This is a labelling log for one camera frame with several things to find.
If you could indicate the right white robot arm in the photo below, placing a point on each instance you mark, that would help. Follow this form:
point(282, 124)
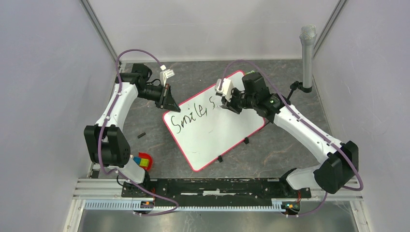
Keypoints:
point(338, 161)

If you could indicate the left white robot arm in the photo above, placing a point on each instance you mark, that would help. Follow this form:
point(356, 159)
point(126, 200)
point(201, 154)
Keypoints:
point(106, 143)

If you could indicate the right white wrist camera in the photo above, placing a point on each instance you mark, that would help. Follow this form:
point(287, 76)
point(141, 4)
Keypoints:
point(224, 88)

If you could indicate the silver microphone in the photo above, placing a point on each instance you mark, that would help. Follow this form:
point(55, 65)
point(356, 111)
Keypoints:
point(307, 37)

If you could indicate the red bowl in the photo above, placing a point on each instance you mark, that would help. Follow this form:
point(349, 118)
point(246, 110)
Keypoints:
point(147, 156)

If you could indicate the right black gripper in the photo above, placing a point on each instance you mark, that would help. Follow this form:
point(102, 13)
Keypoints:
point(230, 105)

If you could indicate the colourful block toy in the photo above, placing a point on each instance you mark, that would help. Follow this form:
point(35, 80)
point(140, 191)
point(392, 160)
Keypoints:
point(142, 162)

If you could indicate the pink framed whiteboard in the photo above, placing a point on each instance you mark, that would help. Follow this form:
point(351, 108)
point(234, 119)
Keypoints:
point(203, 133)

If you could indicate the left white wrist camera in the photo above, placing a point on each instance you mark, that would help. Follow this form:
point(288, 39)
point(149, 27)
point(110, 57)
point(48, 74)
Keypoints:
point(165, 74)

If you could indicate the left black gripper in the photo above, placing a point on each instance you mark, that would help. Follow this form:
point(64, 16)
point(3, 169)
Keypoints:
point(169, 102)

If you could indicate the black marker cap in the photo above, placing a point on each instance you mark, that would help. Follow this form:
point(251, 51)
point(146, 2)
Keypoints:
point(141, 135)

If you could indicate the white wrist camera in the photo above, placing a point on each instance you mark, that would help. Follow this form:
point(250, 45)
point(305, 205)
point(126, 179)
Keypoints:
point(224, 88)
point(165, 74)

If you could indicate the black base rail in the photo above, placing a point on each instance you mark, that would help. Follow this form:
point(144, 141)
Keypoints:
point(213, 192)

